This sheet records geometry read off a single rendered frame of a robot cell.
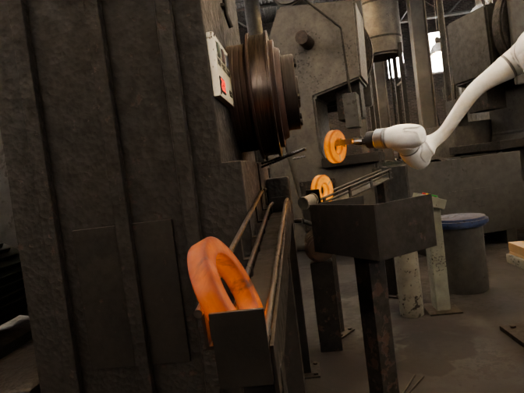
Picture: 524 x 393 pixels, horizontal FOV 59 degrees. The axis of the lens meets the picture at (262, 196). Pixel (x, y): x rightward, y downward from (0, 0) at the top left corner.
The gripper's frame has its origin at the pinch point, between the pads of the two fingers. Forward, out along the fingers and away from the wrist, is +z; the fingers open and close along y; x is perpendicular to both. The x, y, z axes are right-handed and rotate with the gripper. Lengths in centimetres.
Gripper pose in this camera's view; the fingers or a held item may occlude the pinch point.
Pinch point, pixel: (335, 143)
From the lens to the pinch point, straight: 220.2
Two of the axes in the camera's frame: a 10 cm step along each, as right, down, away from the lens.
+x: -0.8, -9.9, -0.9
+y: 6.3, -1.2, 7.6
